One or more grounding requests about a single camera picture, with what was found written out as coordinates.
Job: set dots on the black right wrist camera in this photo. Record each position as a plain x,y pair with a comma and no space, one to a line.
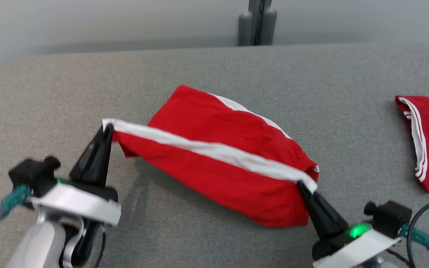
391,217

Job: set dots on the teal left camera connector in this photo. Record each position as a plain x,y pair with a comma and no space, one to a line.
11,201

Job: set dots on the teal camera connector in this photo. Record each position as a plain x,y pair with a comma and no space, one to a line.
11,201
421,237

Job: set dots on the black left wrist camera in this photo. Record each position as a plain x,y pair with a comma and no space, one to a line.
35,175

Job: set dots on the teal right camera connector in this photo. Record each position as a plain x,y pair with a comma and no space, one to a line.
421,237

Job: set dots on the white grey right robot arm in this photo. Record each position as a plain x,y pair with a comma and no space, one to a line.
378,263

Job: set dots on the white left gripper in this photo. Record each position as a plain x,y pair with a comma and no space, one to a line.
84,203

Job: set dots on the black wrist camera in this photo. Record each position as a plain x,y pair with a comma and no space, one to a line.
35,175
391,217

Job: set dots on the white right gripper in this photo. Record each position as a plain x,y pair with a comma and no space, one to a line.
352,247

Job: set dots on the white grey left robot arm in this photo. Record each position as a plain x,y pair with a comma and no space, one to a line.
39,245

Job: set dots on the grey double partition post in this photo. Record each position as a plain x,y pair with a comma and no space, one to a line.
257,22

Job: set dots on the red shorts with white stripe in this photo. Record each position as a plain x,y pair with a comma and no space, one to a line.
214,163

